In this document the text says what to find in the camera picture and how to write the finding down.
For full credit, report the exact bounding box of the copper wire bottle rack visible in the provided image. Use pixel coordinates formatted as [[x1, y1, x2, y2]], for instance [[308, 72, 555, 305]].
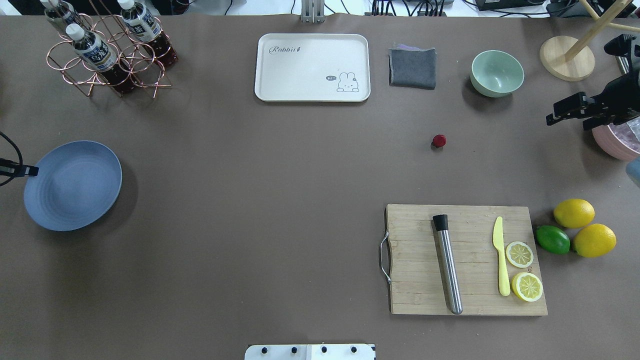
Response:
[[45, 1, 178, 98]]

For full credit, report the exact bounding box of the lemon half slice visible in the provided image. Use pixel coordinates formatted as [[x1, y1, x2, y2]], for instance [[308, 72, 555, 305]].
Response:
[[505, 241, 534, 269], [510, 272, 544, 302]]

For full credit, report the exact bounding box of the steel muddler black cap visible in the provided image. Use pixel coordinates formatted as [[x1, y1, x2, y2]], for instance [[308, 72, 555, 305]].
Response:
[[432, 214, 463, 315]]

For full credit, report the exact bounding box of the wooden cup tree stand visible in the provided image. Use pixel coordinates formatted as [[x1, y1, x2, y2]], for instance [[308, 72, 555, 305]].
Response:
[[539, 0, 640, 82]]

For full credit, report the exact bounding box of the cream rabbit tray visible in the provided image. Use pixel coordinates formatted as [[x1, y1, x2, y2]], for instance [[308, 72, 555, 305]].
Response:
[[254, 33, 371, 102]]

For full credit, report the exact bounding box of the pink bowl with ice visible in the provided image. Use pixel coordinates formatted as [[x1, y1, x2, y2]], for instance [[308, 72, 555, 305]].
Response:
[[592, 117, 640, 162]]

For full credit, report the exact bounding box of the dark drink bottle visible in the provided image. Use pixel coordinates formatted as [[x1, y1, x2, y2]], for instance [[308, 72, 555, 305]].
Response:
[[40, 0, 88, 37], [66, 23, 135, 94], [118, 0, 178, 68]]

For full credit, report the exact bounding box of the green lime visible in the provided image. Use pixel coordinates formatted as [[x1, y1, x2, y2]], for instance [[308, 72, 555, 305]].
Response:
[[534, 225, 571, 255]]

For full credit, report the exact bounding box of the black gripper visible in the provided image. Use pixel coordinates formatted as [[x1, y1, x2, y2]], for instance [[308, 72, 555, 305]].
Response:
[[545, 34, 640, 131]]

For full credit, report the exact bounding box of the blue round plate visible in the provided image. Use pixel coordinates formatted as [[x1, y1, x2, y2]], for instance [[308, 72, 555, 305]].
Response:
[[23, 140, 122, 231]]

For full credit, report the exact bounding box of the yellow plastic knife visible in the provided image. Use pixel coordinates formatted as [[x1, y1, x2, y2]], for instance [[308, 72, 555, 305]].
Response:
[[492, 216, 511, 297]]

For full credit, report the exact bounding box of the whole yellow lemon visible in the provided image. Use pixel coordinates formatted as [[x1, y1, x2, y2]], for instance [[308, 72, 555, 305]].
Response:
[[553, 198, 595, 229], [573, 223, 617, 258]]

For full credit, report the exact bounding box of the aluminium frame post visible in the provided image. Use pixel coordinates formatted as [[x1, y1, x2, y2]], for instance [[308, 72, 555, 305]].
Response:
[[300, 0, 326, 24]]

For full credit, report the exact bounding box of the grey folded cloth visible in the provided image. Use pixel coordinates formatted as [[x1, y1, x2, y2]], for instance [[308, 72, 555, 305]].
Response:
[[389, 44, 438, 90]]

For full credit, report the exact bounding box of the mint green bowl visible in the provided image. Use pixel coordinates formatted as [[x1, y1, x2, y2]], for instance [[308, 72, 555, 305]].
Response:
[[470, 50, 525, 98]]

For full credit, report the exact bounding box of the wooden cutting board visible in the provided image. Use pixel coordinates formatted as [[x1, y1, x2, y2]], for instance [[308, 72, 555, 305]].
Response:
[[385, 203, 547, 317]]

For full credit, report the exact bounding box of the small red strawberry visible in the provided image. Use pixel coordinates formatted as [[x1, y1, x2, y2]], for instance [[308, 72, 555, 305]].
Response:
[[431, 134, 447, 148]]

